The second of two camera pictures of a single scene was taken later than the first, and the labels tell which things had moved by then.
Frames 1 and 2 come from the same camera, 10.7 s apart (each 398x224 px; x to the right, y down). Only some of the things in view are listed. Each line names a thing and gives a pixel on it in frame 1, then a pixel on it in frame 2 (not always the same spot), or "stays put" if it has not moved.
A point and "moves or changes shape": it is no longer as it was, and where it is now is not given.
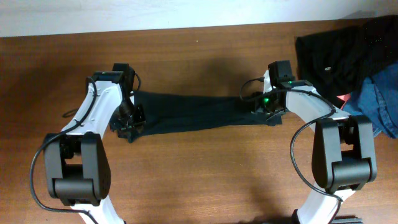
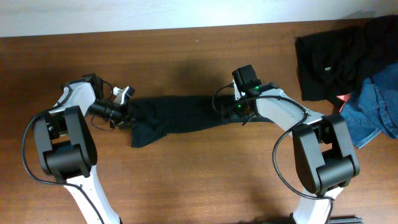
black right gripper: x=259 y=107 -> x=232 y=111
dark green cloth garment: x=164 y=111 moves or changes shape
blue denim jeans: x=377 y=98 stays put
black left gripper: x=128 y=122 -> x=125 y=116
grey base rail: x=347 y=221 stays put
